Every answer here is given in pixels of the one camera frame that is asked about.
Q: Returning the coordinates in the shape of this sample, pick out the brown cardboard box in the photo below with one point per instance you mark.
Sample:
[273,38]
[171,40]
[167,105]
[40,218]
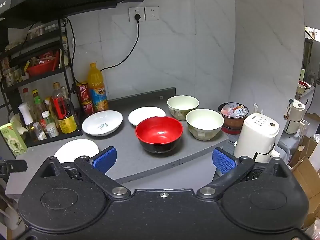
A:
[305,177]

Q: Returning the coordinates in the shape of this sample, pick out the small clear jar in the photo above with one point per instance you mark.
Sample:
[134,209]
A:
[39,132]

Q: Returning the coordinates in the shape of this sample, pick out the red plastic basket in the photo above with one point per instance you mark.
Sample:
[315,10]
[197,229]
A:
[40,68]

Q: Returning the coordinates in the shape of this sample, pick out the deep white printed plate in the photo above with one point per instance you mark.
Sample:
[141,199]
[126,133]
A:
[100,122]

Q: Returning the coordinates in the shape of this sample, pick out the orange juice bottle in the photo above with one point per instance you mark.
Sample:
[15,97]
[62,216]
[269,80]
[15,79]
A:
[97,92]

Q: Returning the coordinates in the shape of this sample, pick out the red drink can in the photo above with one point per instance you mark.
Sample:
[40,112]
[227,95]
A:
[83,92]
[87,108]

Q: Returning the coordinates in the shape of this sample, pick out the red and black bowl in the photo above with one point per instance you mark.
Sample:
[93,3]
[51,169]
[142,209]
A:
[160,132]

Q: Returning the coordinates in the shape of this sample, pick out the green carton box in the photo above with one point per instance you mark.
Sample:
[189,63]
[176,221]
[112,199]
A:
[12,140]

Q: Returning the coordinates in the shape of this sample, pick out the row of spice jars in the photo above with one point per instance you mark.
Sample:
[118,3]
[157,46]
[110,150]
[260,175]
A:
[45,30]

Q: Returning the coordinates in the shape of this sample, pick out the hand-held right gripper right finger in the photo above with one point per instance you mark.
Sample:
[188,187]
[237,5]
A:
[223,160]

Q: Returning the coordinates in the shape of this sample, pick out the black metal rack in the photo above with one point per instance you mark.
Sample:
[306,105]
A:
[42,74]

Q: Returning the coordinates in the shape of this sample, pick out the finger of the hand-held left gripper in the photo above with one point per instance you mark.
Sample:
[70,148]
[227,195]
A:
[15,165]

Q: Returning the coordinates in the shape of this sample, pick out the small white plate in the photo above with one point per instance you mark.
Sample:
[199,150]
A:
[145,113]

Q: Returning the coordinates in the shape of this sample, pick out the red-capped bottle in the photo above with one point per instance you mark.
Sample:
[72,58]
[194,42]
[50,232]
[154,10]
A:
[25,92]

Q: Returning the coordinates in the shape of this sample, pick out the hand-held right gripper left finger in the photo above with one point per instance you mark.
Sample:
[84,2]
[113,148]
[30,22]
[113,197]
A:
[106,158]

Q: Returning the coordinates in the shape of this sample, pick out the white countertop appliance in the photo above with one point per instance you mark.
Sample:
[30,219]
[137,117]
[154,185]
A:
[255,137]

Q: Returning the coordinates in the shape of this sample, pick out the green-label sauce bottle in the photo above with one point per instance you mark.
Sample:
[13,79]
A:
[38,101]

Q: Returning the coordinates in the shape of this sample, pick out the white wall socket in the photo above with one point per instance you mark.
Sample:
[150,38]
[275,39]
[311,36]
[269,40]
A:
[152,13]
[132,11]

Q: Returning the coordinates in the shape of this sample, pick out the white-capped spray bottle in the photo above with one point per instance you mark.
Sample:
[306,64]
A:
[25,111]

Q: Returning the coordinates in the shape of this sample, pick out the white thermal jug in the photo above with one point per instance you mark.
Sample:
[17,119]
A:
[296,110]

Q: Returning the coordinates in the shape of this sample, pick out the white supplement jar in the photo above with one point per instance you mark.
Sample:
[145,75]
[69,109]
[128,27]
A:
[52,130]

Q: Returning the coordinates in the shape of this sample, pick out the row of seasoning packets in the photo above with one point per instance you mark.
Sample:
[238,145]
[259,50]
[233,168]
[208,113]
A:
[10,72]

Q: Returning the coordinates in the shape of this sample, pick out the brown bowl of packets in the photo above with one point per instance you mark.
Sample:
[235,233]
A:
[232,125]

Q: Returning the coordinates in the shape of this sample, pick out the cream patterned bowl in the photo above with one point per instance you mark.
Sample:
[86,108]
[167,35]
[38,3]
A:
[182,103]
[203,121]

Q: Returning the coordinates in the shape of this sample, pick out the white crumpled cloth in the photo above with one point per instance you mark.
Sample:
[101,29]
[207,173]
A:
[18,123]

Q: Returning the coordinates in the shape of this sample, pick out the white-capped seasoning jar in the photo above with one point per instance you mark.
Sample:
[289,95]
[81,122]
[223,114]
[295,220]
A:
[45,116]

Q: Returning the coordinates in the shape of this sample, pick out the small white bowl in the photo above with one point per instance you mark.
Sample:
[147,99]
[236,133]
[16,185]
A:
[301,88]

